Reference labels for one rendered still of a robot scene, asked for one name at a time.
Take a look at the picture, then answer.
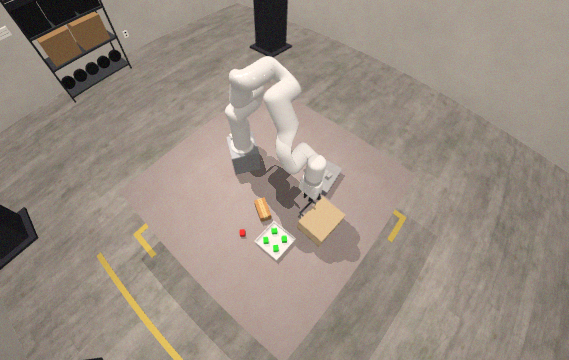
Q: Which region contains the brown cardboard box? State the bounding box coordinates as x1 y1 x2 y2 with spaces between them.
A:
254 197 271 222

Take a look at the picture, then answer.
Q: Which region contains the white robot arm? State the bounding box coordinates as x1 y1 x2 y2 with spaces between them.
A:
225 56 333 186

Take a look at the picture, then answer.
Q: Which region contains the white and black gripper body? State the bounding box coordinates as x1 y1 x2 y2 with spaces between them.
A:
299 174 323 200

